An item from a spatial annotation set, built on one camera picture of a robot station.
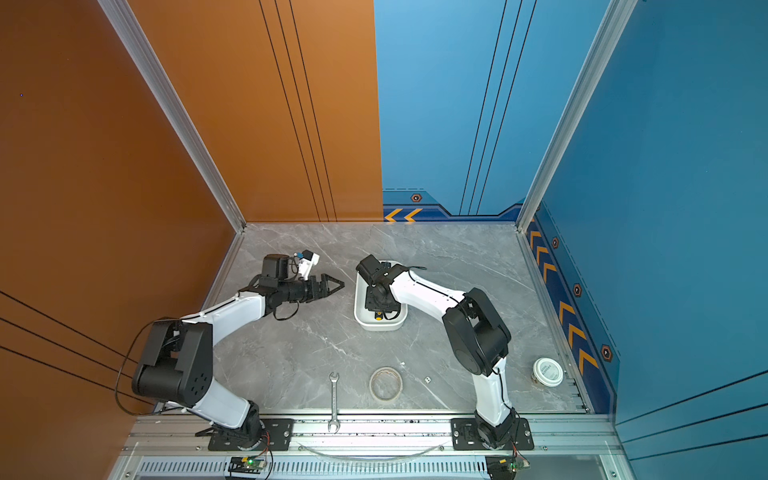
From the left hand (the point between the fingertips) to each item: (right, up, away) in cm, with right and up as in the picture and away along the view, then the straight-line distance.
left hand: (337, 285), depth 89 cm
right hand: (+11, -7, +3) cm, 13 cm away
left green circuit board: (-19, -41, -18) cm, 49 cm away
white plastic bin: (+12, -11, -1) cm, 16 cm away
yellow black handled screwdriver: (+12, -9, -1) cm, 15 cm away
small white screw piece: (+26, -25, -8) cm, 37 cm away
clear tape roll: (+15, -26, -7) cm, 31 cm away
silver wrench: (+2, -34, -13) cm, 36 cm away
